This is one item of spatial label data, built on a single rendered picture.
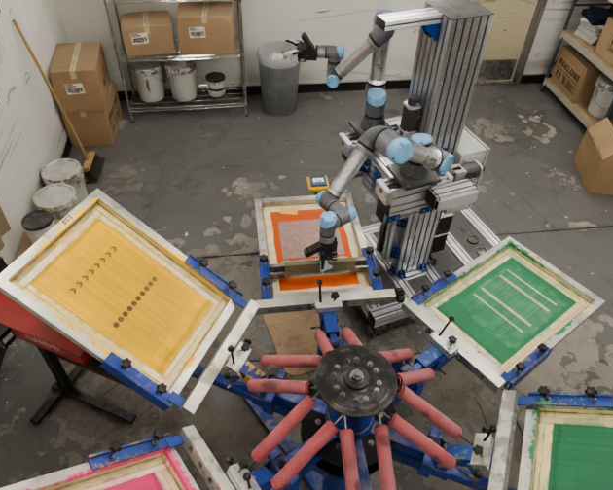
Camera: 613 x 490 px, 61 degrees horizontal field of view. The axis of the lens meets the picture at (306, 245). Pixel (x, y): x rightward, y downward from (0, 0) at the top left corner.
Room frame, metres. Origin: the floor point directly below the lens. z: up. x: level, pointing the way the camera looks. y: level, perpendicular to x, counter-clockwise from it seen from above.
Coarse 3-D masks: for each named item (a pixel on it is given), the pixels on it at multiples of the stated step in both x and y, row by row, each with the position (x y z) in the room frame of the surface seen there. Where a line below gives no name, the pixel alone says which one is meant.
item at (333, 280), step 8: (312, 216) 2.31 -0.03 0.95; (312, 224) 2.24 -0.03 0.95; (312, 232) 2.17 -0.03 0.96; (336, 232) 2.17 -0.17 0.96; (344, 232) 2.18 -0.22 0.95; (312, 240) 2.10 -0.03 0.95; (344, 240) 2.11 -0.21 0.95; (344, 248) 2.05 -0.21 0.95; (328, 280) 1.81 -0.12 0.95; (336, 280) 1.81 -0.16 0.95; (344, 280) 1.81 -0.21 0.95; (352, 280) 1.82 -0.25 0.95
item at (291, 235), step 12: (276, 216) 2.30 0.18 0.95; (288, 216) 2.30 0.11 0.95; (300, 216) 2.30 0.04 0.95; (276, 228) 2.19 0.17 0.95; (288, 228) 2.19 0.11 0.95; (300, 228) 2.20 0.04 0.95; (276, 240) 2.09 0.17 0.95; (288, 240) 2.10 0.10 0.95; (300, 240) 2.10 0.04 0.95; (276, 252) 2.00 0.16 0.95; (288, 252) 2.00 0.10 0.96; (300, 252) 2.01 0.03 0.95; (312, 276) 1.83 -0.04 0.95; (288, 288) 1.75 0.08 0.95; (300, 288) 1.75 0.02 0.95
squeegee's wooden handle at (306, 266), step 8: (288, 264) 1.77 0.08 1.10; (296, 264) 1.77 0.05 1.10; (304, 264) 1.78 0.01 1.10; (312, 264) 1.78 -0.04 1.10; (336, 264) 1.80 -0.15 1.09; (344, 264) 1.81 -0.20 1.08; (352, 264) 1.81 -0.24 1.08; (288, 272) 1.76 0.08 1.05; (296, 272) 1.77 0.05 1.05; (304, 272) 1.78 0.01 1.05; (312, 272) 1.78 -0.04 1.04
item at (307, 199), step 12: (264, 204) 2.38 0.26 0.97; (276, 204) 2.39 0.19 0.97; (288, 204) 2.40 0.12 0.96; (300, 204) 2.41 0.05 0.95; (348, 204) 2.39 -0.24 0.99; (264, 228) 2.15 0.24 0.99; (360, 228) 2.18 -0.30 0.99; (264, 240) 2.05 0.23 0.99; (360, 240) 2.08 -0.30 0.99; (264, 252) 1.96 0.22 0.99; (360, 252) 2.02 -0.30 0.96; (348, 288) 1.73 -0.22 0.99; (360, 288) 1.74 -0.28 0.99; (372, 288) 1.74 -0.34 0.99
